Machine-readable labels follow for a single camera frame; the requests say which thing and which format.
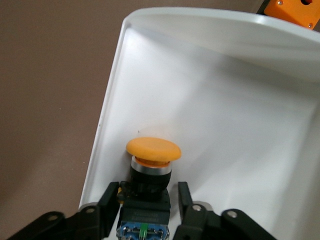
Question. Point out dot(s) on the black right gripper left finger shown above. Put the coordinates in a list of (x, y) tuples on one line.
[(106, 210)]

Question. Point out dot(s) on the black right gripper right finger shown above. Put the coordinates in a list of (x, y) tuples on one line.
[(190, 215)]

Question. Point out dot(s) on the orange button enclosure box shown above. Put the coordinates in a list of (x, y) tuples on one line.
[(287, 11)]

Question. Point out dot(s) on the white plastic drawer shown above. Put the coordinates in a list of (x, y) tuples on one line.
[(225, 125)]

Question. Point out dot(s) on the orange mushroom push button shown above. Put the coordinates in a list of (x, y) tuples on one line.
[(152, 150)]

